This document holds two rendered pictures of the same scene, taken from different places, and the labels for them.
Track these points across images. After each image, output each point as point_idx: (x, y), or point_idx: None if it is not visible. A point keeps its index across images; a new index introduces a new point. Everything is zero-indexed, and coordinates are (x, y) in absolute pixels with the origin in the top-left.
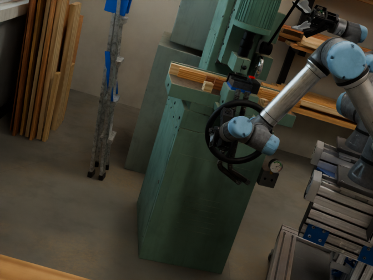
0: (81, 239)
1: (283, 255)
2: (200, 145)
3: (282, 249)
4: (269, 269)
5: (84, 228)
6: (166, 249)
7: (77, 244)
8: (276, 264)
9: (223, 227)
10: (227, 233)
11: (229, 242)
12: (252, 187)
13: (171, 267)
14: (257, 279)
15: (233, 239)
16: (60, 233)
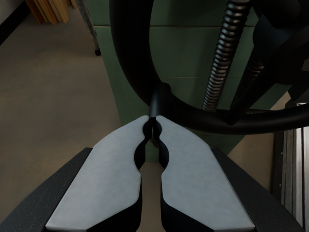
0: (76, 147)
1: (308, 166)
2: (162, 55)
3: (305, 149)
4: (283, 176)
5: (82, 130)
6: (157, 156)
7: (71, 157)
8: (300, 194)
9: (222, 139)
10: (228, 142)
11: (230, 147)
12: (277, 100)
13: None
14: (261, 158)
15: (235, 145)
16: (56, 145)
